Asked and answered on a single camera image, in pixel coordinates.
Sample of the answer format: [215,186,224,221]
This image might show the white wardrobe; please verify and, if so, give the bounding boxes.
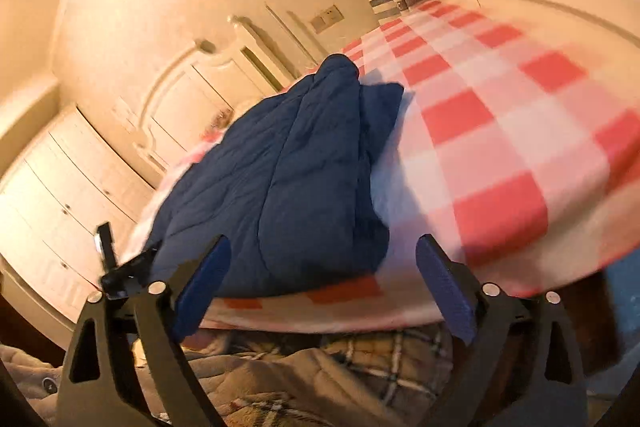
[0,104,156,323]

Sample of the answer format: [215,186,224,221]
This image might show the white bed headboard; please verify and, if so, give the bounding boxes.
[112,14,321,180]

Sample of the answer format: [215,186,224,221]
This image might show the plaid pajama pants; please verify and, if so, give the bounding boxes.
[200,324,453,427]

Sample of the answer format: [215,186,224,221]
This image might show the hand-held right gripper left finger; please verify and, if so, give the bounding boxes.
[54,234,233,427]

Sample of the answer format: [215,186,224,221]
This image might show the beige wall socket plate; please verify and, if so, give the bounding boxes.
[309,5,346,34]

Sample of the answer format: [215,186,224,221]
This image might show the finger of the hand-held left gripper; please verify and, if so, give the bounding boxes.
[94,222,119,269]
[101,249,157,299]

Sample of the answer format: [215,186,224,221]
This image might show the pink white checkered plastic sheet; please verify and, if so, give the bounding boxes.
[120,0,640,335]

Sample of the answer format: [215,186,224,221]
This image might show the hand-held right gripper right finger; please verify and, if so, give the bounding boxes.
[415,234,588,427]

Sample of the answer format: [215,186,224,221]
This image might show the navy padded jacket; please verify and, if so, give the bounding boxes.
[142,54,406,298]

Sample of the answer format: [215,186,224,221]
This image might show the white pole lamp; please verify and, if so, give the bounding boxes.
[265,4,321,68]

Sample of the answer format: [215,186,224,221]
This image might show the beige plaid blanket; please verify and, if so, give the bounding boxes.
[0,341,436,427]

